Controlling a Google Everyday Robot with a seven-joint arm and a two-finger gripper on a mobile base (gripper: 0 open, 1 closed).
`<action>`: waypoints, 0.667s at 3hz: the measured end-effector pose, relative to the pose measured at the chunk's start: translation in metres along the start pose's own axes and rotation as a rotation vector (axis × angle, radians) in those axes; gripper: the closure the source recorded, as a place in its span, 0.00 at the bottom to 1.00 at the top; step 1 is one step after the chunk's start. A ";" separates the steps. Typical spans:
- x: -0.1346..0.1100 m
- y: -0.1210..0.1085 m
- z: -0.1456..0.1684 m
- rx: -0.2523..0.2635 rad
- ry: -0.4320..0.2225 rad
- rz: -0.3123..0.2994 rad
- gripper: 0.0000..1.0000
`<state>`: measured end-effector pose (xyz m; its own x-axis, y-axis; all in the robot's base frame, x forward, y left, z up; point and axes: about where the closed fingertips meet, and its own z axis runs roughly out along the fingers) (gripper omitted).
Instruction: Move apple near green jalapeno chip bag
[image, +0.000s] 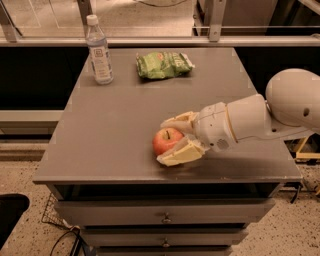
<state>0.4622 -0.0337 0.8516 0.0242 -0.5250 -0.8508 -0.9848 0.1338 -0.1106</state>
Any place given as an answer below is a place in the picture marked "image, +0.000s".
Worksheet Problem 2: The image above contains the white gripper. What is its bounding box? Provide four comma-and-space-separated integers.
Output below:
157, 102, 237, 166

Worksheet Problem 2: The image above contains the red apple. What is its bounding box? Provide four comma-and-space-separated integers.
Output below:
152, 128, 184, 156

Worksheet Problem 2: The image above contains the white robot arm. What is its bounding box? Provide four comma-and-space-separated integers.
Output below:
157, 69, 320, 166

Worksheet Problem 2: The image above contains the green jalapeno chip bag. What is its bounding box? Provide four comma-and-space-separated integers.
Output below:
136, 52, 195, 80

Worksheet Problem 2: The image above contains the top grey drawer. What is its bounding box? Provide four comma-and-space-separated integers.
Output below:
55, 199, 275, 226

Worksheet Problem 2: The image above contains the grey drawer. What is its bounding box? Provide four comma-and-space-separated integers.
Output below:
81, 228, 247, 247
55, 199, 275, 226
97, 247, 232, 256

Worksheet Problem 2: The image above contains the grey drawer cabinet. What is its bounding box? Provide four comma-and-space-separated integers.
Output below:
32, 47, 304, 256

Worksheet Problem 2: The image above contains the middle grey drawer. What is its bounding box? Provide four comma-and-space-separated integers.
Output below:
81, 228, 247, 247

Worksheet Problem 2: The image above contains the clear plastic water bottle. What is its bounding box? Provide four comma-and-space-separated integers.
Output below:
86, 14, 113, 85

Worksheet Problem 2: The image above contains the bottom grey drawer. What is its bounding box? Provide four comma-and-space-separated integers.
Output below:
97, 247, 232, 256

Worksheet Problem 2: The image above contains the black chair seat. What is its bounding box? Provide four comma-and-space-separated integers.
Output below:
0, 194, 30, 250

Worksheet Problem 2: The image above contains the metal railing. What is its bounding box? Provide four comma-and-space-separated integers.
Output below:
0, 0, 320, 47

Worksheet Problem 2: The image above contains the yellow metal frame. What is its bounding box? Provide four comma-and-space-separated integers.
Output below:
293, 136, 320, 160

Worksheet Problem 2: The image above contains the black cable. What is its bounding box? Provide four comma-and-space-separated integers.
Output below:
49, 226, 84, 256

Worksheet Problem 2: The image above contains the wire mesh basket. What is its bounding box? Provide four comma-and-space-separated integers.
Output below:
41, 193, 70, 229

